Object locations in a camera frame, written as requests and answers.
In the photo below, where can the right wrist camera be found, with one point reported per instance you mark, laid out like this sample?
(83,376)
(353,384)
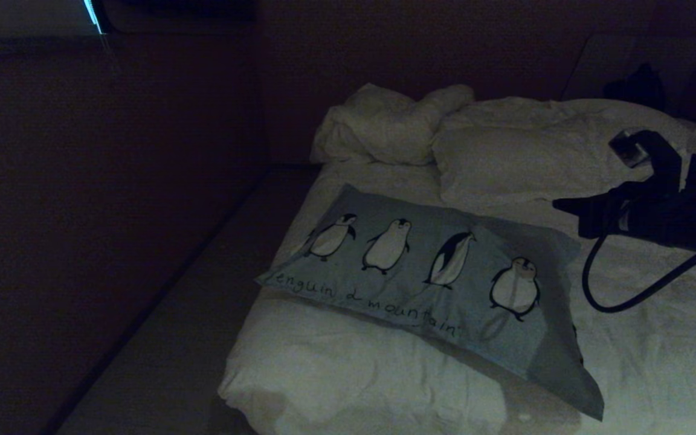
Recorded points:
(650,154)

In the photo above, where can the white bed duvet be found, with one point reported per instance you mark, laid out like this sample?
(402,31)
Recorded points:
(336,368)

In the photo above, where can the white pillow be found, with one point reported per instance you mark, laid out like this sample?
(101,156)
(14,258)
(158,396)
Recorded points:
(505,157)

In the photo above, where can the crumpled white blanket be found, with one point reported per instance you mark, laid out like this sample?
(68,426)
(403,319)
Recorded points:
(378,130)

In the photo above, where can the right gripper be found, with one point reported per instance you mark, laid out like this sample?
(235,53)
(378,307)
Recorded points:
(602,214)

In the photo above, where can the light blue penguin print pillow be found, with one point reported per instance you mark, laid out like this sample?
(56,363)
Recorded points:
(420,284)

